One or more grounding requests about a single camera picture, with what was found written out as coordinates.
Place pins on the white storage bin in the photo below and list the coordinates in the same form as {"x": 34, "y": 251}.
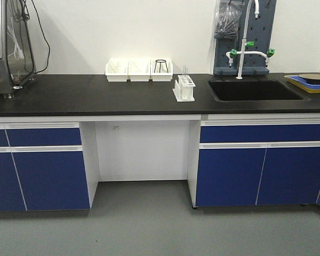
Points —
{"x": 139, "y": 70}
{"x": 117, "y": 70}
{"x": 162, "y": 77}

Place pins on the right white storage bin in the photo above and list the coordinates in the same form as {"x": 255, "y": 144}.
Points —
{"x": 162, "y": 77}

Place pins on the right blue cabinet unit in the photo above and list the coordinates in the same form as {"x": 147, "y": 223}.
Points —
{"x": 263, "y": 164}

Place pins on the white test tube rack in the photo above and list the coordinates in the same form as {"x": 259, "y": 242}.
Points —
{"x": 184, "y": 89}

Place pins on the round brown disc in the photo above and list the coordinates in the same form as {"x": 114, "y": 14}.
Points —
{"x": 311, "y": 78}

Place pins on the stainless steel lab machine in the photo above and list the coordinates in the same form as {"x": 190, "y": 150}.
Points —
{"x": 17, "y": 64}

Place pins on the middle white storage bin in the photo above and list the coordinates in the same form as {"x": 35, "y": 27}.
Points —
{"x": 139, "y": 70}

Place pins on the plastic bag of black pegs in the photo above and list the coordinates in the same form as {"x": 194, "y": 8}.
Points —
{"x": 227, "y": 19}

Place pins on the blue cabinet unit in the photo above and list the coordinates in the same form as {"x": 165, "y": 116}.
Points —
{"x": 263, "y": 164}
{"x": 42, "y": 168}

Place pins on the grey-blue pegboard drying rack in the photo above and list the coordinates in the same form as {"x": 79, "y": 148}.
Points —
{"x": 221, "y": 61}

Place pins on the yellow tray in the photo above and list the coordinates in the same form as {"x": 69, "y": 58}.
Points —
{"x": 309, "y": 89}

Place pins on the clear glass test tube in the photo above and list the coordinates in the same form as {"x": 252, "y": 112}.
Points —
{"x": 185, "y": 72}

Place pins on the white gooseneck lab faucet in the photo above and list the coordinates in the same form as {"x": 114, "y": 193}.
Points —
{"x": 244, "y": 45}

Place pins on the left white storage bin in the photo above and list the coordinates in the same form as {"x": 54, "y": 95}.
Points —
{"x": 117, "y": 70}

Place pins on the left blue cabinet unit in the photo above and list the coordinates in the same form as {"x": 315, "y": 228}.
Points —
{"x": 42, "y": 168}

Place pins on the black wire tripod stand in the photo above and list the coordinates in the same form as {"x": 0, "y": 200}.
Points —
{"x": 161, "y": 66}

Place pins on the black lab sink basin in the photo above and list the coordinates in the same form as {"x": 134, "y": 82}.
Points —
{"x": 252, "y": 91}

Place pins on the blue tray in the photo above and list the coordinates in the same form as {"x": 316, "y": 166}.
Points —
{"x": 316, "y": 84}

